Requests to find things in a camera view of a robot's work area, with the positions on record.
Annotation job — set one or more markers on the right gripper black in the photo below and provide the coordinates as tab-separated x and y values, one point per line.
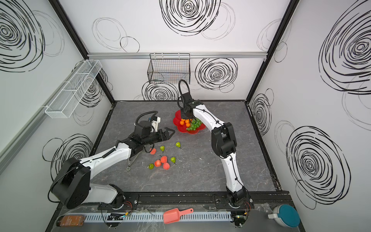
187	115

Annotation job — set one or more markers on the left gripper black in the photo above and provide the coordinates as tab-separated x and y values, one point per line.
160	135

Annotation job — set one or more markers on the red flower fruit bowl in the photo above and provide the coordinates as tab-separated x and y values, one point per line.
182	128

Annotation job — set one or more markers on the green grape bunch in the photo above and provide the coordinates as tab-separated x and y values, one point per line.
194	124

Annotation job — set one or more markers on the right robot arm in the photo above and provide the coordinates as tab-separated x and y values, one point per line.
223	142

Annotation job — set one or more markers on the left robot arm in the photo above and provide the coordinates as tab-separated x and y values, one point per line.
72	186

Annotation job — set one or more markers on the peach bottom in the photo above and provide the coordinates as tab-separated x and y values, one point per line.
166	166

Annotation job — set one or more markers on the metal green-tipped tongs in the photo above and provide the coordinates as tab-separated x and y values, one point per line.
130	162

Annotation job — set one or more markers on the pink plastic scoop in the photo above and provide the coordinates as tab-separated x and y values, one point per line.
173	215

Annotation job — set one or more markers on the teal lidded white jug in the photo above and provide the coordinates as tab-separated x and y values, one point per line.
285	216

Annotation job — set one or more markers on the black wire basket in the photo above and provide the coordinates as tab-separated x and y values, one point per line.
169	67

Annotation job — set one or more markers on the white slotted cable duct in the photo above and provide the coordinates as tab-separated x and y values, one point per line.
157	217

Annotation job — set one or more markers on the white mesh wall shelf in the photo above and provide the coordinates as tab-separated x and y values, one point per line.
81	88

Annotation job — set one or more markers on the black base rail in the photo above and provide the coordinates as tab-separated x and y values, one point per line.
214	199

